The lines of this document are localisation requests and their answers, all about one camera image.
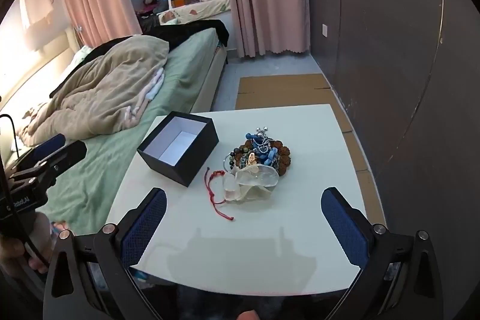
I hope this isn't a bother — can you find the bed with green sheet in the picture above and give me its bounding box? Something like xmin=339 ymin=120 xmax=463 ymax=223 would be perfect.
xmin=0 ymin=18 xmax=229 ymax=234

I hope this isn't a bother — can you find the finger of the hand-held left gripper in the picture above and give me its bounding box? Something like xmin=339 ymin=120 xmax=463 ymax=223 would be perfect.
xmin=37 ymin=140 xmax=88 ymax=178
xmin=28 ymin=133 xmax=66 ymax=165

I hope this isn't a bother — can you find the silver bangle ring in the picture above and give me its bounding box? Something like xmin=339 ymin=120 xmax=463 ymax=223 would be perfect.
xmin=224 ymin=153 xmax=241 ymax=174

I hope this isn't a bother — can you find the pile of mixed bead jewelry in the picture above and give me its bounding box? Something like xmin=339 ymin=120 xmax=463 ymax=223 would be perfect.
xmin=225 ymin=125 xmax=286 ymax=171

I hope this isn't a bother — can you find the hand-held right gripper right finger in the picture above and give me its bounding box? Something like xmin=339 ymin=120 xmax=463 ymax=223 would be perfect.
xmin=320 ymin=187 xmax=445 ymax=320

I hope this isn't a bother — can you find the black cardboard box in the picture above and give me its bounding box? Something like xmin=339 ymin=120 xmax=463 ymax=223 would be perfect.
xmin=137 ymin=111 xmax=219 ymax=188

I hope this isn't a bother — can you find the patterned window seat bedding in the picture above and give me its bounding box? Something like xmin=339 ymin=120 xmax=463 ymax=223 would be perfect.
xmin=157 ymin=0 xmax=231 ymax=24

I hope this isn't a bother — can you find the person's left hand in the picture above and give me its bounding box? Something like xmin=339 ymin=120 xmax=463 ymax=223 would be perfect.
xmin=0 ymin=211 xmax=51 ymax=274

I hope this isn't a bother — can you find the white hanging towel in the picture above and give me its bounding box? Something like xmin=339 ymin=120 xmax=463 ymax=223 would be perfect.
xmin=19 ymin=0 xmax=55 ymax=51

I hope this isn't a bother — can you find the brown seed bead bracelet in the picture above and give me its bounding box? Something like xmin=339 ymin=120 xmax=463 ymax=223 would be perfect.
xmin=240 ymin=140 xmax=295 ymax=178

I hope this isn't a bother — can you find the black clothing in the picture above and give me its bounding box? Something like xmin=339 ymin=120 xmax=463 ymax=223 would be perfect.
xmin=49 ymin=19 xmax=229 ymax=96

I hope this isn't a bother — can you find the black cable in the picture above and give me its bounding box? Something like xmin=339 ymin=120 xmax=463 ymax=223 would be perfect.
xmin=0 ymin=114 xmax=51 ymax=266

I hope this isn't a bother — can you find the clear plastic bag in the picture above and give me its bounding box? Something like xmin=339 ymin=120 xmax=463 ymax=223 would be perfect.
xmin=224 ymin=164 xmax=280 ymax=202

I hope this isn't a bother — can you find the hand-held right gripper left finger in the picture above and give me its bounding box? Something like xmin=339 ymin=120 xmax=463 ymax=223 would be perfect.
xmin=44 ymin=187 xmax=168 ymax=320

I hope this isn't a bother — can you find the red string bracelet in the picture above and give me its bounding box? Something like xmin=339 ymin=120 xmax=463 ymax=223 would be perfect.
xmin=204 ymin=167 xmax=235 ymax=221

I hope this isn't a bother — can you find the beige blanket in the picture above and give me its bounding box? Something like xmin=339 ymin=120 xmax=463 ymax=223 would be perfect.
xmin=17 ymin=35 xmax=169 ymax=146

